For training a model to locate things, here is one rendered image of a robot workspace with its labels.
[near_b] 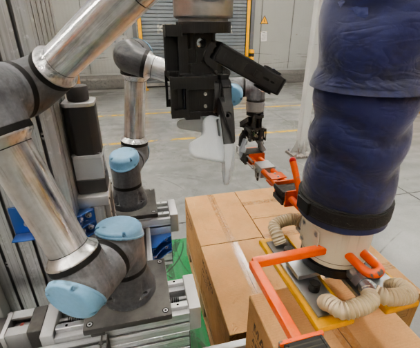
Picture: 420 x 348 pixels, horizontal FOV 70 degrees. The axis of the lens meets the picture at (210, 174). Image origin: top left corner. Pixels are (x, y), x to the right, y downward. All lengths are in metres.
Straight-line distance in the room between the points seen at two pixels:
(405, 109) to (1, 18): 0.84
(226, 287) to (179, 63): 1.34
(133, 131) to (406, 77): 0.98
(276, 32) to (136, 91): 10.26
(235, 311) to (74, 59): 1.23
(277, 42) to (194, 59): 11.01
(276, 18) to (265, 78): 10.93
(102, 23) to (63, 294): 0.52
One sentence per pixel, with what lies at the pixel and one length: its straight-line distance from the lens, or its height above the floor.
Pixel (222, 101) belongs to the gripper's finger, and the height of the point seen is 1.63.
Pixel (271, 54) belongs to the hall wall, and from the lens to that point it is 11.36.
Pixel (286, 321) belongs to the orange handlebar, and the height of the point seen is 1.22.
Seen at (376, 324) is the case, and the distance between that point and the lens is 1.08.
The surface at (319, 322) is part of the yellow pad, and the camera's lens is 0.82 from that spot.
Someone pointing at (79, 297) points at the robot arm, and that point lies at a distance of 0.69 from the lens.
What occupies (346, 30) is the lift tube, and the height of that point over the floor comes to 1.71.
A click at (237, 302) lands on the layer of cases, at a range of 1.56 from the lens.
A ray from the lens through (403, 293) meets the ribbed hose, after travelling 0.87.
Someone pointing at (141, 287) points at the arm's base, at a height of 1.08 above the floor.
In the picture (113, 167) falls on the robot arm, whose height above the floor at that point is 1.23.
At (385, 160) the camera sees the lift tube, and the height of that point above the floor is 1.47.
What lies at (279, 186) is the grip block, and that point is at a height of 1.22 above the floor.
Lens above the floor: 1.71
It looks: 26 degrees down
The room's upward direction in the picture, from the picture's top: straight up
